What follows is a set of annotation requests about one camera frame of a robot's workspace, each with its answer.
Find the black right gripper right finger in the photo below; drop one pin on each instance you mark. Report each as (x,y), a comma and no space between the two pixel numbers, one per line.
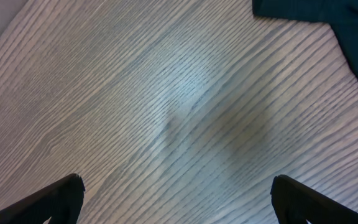
(295,203)

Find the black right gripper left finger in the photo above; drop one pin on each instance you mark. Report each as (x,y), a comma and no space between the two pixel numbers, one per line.
(59,202)

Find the black garment with logo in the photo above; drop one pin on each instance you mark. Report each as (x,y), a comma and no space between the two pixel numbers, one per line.
(341,15)

